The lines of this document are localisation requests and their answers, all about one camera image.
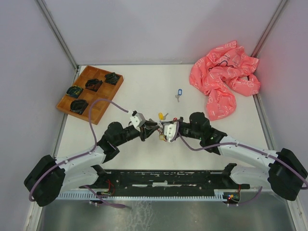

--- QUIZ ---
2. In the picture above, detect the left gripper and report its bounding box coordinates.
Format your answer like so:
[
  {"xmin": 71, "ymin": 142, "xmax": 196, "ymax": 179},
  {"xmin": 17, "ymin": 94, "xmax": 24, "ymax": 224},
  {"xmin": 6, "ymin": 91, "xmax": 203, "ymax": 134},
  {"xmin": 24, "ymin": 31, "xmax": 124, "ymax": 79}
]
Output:
[{"xmin": 115, "ymin": 120, "xmax": 160, "ymax": 146}]

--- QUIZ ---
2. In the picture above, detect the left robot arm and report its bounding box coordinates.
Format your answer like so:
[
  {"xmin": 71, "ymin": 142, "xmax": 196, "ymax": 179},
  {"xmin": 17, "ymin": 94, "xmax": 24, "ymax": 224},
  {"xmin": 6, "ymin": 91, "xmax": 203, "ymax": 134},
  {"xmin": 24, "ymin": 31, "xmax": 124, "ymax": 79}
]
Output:
[{"xmin": 24, "ymin": 121, "xmax": 159, "ymax": 207}]

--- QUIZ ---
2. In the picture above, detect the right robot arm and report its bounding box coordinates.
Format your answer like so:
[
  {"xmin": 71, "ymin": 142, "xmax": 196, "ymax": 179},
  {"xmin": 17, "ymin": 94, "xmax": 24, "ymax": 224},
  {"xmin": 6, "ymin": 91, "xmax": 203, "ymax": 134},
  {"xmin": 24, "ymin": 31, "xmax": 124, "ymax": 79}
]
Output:
[{"xmin": 173, "ymin": 112, "xmax": 308, "ymax": 201}]

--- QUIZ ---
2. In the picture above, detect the key with yellow tag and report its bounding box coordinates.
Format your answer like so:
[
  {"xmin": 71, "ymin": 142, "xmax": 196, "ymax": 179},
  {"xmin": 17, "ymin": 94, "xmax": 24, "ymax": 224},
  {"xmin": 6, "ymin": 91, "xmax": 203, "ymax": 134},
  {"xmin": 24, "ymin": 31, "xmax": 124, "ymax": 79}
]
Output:
[{"xmin": 158, "ymin": 113, "xmax": 168, "ymax": 120}]

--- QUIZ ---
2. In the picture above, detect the key with light blue tag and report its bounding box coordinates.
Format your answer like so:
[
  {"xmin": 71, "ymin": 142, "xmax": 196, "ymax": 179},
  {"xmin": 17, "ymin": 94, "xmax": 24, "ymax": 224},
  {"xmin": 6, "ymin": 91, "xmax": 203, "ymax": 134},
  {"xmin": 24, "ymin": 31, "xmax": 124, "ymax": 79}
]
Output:
[{"xmin": 175, "ymin": 89, "xmax": 182, "ymax": 102}]

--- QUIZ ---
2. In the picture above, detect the black coiled item in tray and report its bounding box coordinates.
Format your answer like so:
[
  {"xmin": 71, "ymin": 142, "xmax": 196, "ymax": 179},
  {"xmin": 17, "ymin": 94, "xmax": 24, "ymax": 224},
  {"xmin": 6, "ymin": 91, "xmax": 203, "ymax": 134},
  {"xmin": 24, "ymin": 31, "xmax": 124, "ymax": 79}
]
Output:
[
  {"xmin": 104, "ymin": 72, "xmax": 120, "ymax": 85},
  {"xmin": 85, "ymin": 78, "xmax": 103, "ymax": 92},
  {"xmin": 70, "ymin": 99, "xmax": 89, "ymax": 115}
]

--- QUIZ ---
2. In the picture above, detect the pink patterned cloth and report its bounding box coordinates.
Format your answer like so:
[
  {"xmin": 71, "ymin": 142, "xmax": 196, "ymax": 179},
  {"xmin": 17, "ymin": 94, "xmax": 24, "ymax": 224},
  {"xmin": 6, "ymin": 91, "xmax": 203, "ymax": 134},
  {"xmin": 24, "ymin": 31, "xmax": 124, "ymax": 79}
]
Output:
[{"xmin": 189, "ymin": 40, "xmax": 260, "ymax": 121}]

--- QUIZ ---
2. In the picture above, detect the black green coiled item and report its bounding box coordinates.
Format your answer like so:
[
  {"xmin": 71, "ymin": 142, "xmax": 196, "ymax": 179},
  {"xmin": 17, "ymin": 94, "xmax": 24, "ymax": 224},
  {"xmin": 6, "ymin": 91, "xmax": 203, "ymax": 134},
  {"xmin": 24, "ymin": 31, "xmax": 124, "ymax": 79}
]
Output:
[{"xmin": 66, "ymin": 86, "xmax": 83, "ymax": 99}]

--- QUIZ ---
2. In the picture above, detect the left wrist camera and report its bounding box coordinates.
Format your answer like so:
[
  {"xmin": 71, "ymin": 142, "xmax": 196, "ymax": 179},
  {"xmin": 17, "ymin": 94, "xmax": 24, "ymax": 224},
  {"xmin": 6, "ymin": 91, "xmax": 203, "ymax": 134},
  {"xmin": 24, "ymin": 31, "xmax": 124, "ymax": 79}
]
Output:
[{"xmin": 130, "ymin": 111, "xmax": 146, "ymax": 128}]

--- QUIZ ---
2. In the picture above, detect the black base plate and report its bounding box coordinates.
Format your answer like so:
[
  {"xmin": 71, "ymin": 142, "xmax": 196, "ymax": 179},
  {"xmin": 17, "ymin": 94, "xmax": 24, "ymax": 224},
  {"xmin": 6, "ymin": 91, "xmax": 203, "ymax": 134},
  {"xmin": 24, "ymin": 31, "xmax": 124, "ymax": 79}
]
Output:
[{"xmin": 90, "ymin": 169, "xmax": 250, "ymax": 192}]

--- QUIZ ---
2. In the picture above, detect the white cable duct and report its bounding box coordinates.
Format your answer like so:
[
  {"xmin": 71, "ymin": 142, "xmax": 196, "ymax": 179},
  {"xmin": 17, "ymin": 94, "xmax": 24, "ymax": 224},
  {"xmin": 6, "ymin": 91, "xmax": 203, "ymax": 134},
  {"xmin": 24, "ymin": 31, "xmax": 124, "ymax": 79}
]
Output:
[{"xmin": 57, "ymin": 190, "xmax": 229, "ymax": 200}]

